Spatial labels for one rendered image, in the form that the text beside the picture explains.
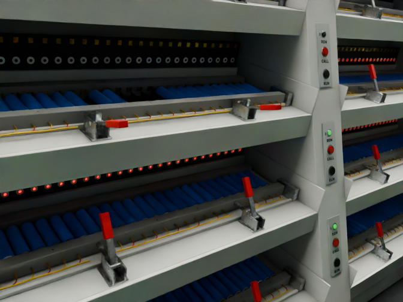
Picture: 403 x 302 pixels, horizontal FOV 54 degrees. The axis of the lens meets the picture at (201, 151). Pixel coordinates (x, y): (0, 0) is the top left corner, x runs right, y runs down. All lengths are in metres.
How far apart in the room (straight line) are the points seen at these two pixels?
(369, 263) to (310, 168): 0.35
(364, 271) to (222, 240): 0.46
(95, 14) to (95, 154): 0.18
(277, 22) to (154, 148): 0.34
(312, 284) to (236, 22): 0.54
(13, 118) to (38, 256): 0.18
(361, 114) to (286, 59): 0.23
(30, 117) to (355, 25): 0.69
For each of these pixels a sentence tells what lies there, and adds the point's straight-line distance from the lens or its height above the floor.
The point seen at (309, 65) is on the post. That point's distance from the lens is 0.79.
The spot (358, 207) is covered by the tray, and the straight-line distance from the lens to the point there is 0.96.
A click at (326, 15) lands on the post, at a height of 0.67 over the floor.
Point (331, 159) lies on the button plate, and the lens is 0.84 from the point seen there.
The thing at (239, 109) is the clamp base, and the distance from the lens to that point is 0.68.
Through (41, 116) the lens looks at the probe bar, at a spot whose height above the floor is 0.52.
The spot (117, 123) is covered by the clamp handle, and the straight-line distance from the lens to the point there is 0.46.
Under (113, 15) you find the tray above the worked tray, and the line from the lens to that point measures 0.56.
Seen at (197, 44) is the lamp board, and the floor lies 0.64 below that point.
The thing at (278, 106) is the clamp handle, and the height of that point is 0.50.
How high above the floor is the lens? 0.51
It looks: 6 degrees down
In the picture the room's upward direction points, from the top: 5 degrees counter-clockwise
